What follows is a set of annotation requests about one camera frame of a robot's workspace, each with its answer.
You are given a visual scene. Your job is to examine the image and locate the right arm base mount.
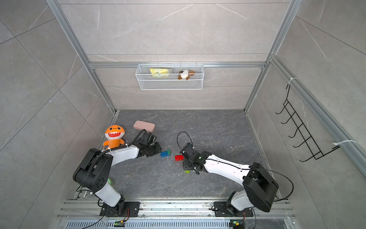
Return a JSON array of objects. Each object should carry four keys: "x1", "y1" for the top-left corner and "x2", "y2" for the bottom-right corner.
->
[{"x1": 210, "y1": 191, "x2": 254, "y2": 218}]

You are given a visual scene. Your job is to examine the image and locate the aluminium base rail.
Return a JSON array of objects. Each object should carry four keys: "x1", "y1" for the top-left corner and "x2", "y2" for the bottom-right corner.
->
[{"x1": 51, "y1": 197, "x2": 299, "y2": 229}]

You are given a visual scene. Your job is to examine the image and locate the orange shark plush toy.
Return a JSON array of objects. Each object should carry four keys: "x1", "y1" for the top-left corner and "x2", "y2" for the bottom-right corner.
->
[{"x1": 103, "y1": 125, "x2": 125, "y2": 148}]

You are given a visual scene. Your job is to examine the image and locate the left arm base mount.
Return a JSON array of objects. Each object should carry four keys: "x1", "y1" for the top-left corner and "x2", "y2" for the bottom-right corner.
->
[{"x1": 100, "y1": 197, "x2": 141, "y2": 217}]

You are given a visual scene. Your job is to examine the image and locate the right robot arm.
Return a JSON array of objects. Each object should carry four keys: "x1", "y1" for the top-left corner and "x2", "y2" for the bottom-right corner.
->
[{"x1": 180, "y1": 143, "x2": 279, "y2": 216}]

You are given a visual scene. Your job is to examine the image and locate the black wall hook rack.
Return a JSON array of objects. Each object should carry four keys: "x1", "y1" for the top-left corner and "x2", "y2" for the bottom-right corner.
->
[{"x1": 275, "y1": 85, "x2": 340, "y2": 163}]

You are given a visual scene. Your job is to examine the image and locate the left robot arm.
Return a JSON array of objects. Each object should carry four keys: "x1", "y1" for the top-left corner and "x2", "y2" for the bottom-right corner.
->
[{"x1": 72, "y1": 142, "x2": 162, "y2": 208}]

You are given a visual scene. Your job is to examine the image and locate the red lego brick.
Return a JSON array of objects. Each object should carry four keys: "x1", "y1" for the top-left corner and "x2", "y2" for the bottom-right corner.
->
[{"x1": 174, "y1": 155, "x2": 185, "y2": 161}]

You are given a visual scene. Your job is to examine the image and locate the blue lego brick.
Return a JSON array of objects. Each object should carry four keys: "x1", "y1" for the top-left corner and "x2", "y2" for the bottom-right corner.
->
[{"x1": 160, "y1": 151, "x2": 171, "y2": 158}]

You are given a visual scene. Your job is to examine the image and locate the white wire basket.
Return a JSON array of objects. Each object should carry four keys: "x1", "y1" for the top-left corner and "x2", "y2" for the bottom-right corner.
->
[{"x1": 135, "y1": 63, "x2": 205, "y2": 90}]

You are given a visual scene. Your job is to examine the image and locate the brown white plush toy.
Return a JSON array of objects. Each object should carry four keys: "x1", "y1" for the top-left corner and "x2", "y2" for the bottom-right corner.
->
[{"x1": 178, "y1": 70, "x2": 195, "y2": 80}]

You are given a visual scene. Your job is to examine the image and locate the yellow packet in basket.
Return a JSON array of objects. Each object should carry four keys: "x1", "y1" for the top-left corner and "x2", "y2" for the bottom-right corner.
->
[{"x1": 149, "y1": 68, "x2": 172, "y2": 78}]

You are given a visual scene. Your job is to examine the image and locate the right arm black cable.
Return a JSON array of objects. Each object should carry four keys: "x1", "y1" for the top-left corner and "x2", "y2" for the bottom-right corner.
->
[{"x1": 176, "y1": 131, "x2": 193, "y2": 151}]

